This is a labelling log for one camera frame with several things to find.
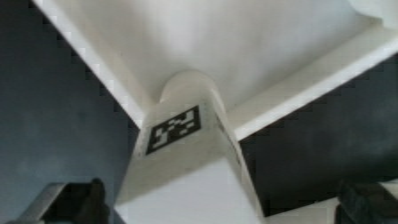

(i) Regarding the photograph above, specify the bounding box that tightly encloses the white U-shaped fence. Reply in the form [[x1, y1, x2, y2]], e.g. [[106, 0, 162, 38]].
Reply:
[[266, 179, 398, 224]]

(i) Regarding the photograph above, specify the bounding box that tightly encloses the white square table top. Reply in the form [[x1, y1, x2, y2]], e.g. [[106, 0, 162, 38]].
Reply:
[[33, 0, 398, 137]]

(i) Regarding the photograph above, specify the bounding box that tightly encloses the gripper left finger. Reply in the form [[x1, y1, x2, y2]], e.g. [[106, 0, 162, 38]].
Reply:
[[11, 178, 111, 224]]

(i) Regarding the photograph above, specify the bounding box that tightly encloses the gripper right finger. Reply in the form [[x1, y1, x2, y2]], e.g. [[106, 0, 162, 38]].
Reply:
[[335, 181, 398, 224]]

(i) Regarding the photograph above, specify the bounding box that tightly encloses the white table leg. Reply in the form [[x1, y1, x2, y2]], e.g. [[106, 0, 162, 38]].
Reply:
[[349, 0, 398, 21], [115, 71, 266, 224]]

